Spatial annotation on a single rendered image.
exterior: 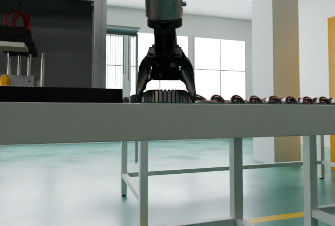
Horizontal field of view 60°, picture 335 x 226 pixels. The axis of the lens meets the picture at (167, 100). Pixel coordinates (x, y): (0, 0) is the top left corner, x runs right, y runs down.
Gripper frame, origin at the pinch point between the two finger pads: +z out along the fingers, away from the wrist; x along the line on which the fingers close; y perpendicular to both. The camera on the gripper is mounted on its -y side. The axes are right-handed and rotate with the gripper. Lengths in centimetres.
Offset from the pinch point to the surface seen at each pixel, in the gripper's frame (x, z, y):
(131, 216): -29, 136, -76
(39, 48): -36.6, -7.4, -16.6
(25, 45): -29.6, -14.6, 3.1
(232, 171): 30, 70, -52
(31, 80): -32.3, -4.6, -0.6
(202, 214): 21, 138, -81
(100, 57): -16.5, -8.6, -6.2
